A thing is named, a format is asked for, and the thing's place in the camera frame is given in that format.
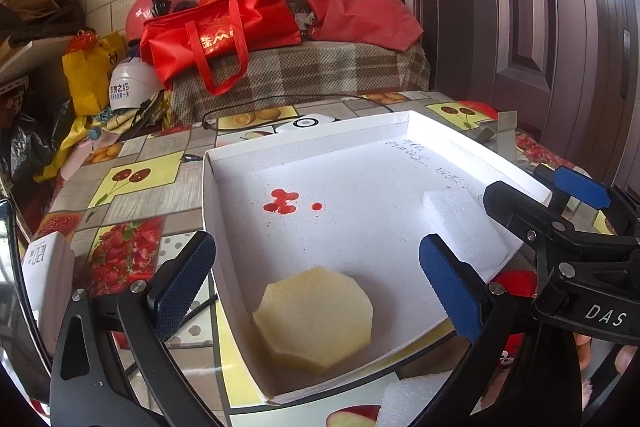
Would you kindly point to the white foam block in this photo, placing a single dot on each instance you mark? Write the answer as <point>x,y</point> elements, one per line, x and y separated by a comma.
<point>456,217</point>

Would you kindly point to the red glossy tote bag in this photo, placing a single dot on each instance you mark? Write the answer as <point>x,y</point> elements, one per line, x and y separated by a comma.
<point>216,37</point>

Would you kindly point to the white hard hat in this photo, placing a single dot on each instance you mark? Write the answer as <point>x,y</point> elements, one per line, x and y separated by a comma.
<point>133,82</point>

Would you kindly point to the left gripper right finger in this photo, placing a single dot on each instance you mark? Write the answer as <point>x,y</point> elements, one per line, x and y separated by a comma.
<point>543,387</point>

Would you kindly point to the dark wooden door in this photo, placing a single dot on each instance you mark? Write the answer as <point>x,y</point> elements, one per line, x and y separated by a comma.
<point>568,68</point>

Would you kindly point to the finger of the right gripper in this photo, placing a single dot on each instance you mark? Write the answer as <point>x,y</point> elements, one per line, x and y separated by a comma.
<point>555,237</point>
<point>590,205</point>

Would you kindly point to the yellow octagonal foam piece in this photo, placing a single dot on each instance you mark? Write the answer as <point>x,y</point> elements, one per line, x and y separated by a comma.
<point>314,320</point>

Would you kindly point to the white cardboard tray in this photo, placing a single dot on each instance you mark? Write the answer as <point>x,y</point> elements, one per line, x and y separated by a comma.
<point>347,196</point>

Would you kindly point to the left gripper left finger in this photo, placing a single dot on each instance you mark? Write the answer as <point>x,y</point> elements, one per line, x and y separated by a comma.
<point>89,386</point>

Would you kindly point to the yellow gift bag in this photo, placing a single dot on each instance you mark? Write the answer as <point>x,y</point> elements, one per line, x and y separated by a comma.
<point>88,63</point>

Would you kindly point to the plaid covered bench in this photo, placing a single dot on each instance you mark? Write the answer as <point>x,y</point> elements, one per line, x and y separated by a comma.
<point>298,74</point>

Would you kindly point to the red helmet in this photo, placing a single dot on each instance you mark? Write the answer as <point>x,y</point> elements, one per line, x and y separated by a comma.
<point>143,10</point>

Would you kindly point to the white power bank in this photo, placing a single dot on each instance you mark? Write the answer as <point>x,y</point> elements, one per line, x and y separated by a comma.
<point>48,269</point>

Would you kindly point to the red fabric bag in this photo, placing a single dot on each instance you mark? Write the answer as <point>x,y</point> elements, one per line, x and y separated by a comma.
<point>385,23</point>

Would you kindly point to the red plastic bag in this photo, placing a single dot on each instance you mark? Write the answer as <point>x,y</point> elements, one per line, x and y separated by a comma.
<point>478,109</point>

